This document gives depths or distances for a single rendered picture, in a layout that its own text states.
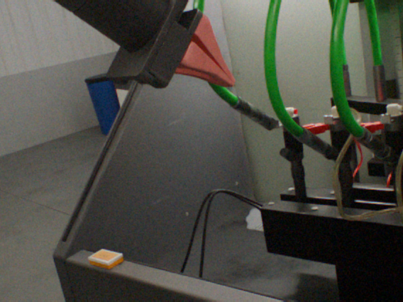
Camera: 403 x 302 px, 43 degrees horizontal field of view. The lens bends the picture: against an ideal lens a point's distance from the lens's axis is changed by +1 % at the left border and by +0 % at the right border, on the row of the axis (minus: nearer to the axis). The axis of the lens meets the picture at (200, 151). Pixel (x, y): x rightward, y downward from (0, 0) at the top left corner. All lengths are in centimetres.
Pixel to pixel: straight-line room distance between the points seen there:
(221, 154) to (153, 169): 21
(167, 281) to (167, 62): 40
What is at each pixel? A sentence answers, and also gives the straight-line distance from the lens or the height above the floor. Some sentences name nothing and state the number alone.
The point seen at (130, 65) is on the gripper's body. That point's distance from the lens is 42.
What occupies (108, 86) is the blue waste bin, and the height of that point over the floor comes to 65.
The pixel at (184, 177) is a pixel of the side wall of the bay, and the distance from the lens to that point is 107.
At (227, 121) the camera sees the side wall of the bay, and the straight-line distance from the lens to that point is 118.
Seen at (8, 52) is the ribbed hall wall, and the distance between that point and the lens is 738.
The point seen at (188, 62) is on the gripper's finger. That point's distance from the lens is 42.
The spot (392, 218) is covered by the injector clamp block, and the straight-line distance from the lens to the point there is 75.
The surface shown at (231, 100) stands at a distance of 68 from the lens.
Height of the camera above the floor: 129
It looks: 15 degrees down
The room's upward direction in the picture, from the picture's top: 11 degrees counter-clockwise
